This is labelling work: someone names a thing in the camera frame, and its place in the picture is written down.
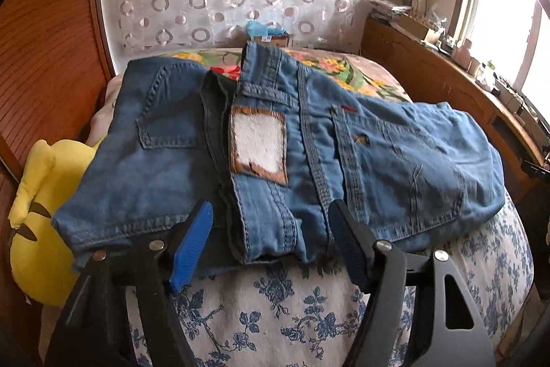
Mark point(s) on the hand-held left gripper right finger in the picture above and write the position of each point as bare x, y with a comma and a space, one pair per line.
353, 253

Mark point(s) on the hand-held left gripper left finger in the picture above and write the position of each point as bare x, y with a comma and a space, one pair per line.
191, 246

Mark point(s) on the blue denim pants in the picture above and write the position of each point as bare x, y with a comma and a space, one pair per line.
386, 152

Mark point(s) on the blue floral bedsheet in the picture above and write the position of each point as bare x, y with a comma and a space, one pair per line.
279, 315

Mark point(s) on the yellow plush toy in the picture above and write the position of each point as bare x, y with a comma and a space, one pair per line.
41, 221

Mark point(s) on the cream pink cloth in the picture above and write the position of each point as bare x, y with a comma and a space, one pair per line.
103, 109

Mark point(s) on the yellow red flowered blanket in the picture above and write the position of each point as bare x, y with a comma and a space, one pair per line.
335, 66

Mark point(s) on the long wooden cabinet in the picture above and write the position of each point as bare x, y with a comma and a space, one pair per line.
429, 79

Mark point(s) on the small cardboard box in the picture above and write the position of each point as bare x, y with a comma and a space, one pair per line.
277, 40

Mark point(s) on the row of small sill items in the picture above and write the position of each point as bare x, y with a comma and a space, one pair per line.
477, 64

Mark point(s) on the open cardboard box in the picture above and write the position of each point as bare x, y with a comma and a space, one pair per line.
419, 27

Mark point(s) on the stack of papers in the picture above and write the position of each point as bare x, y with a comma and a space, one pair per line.
386, 9

